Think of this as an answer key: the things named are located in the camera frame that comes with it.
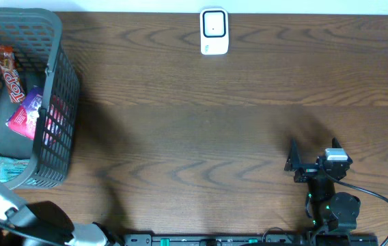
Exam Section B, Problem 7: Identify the red purple snack packet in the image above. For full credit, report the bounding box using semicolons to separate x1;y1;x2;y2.
5;85;66;146

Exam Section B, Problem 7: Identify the teal snack wrapper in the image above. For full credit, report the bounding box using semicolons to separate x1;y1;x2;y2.
0;156;29;182

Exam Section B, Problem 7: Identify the red Top chocolate bar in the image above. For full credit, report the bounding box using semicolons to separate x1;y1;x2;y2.
0;45;26;103

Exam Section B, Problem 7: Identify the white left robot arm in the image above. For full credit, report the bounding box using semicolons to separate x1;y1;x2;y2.
0;182;124;246

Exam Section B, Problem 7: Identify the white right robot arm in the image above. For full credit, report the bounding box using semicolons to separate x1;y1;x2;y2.
284;139;361;245

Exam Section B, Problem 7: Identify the grey plastic mesh basket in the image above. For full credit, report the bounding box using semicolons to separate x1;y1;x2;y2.
0;8;80;189

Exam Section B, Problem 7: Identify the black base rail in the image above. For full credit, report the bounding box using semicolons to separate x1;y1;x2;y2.
123;232;378;246

